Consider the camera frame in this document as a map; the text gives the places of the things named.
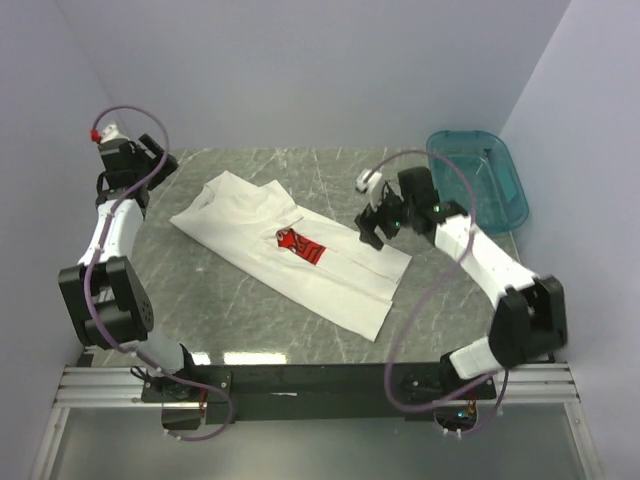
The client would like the teal plastic bin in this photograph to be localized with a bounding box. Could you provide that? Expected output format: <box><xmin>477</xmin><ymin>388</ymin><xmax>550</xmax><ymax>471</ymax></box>
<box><xmin>426</xmin><ymin>130</ymin><xmax>529</xmax><ymax>234</ymax></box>

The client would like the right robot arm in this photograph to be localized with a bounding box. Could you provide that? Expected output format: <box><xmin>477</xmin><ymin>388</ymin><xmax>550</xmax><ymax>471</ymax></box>
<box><xmin>355</xmin><ymin>167</ymin><xmax>568</xmax><ymax>399</ymax></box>

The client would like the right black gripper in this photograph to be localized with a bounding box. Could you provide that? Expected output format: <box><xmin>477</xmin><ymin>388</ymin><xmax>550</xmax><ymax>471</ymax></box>
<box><xmin>355</xmin><ymin>184</ymin><xmax>416</xmax><ymax>252</ymax></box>

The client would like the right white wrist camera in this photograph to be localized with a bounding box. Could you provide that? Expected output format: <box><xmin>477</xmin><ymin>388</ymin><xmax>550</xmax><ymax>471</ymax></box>
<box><xmin>355</xmin><ymin>169</ymin><xmax>385</xmax><ymax>211</ymax></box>

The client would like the aluminium frame rail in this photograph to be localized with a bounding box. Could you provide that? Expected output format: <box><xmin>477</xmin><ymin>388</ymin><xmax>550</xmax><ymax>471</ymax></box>
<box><xmin>53</xmin><ymin>364</ymin><xmax>581</xmax><ymax>408</ymax></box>

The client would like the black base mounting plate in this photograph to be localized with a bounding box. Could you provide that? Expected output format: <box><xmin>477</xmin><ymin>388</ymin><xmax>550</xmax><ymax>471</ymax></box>
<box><xmin>141</xmin><ymin>362</ymin><xmax>471</xmax><ymax>424</ymax></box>

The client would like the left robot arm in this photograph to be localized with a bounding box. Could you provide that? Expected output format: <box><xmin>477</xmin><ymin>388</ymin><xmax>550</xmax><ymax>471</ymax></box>
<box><xmin>58</xmin><ymin>125</ymin><xmax>200</xmax><ymax>402</ymax></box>

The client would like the white t-shirt red print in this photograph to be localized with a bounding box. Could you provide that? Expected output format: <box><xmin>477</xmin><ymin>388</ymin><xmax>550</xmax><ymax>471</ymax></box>
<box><xmin>170</xmin><ymin>171</ymin><xmax>411</xmax><ymax>341</ymax></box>

